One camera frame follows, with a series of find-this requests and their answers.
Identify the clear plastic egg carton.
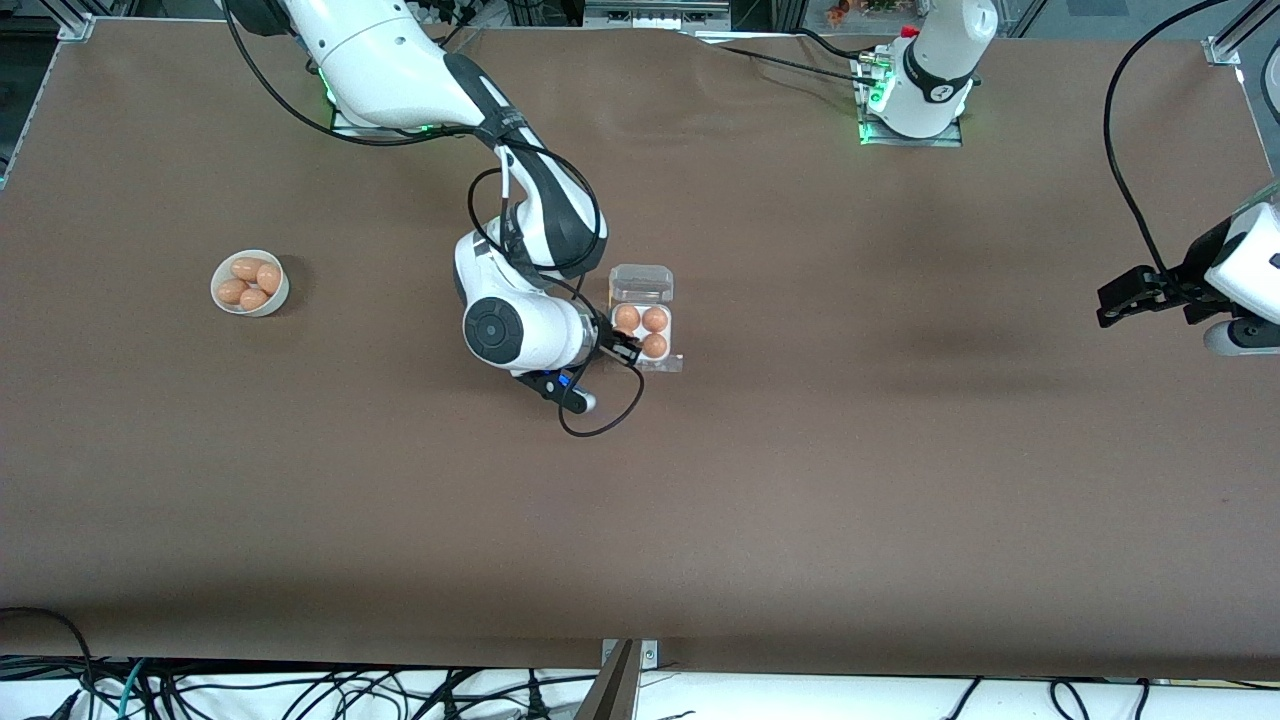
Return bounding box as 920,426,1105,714
606,264,685,374

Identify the brown table cover sheet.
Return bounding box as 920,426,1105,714
0,18,1280,683

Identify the grey metal rack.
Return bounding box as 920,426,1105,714
583,0,733,31

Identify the white round bowl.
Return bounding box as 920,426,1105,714
210,249,292,318

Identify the dark metal strut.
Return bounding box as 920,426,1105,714
574,640,643,720

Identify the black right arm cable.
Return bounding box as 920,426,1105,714
222,0,647,439

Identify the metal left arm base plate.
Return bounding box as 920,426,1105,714
856,48,965,149

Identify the aluminium edge bracket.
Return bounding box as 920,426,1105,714
600,638,660,671

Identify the black cable on table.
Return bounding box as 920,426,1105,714
690,32,879,89
796,28,881,67

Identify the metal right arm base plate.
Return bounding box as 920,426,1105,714
329,98,439,139

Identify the teal floor cable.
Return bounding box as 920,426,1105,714
116,658,153,720

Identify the black looped floor cable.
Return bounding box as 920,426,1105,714
0,606,98,720

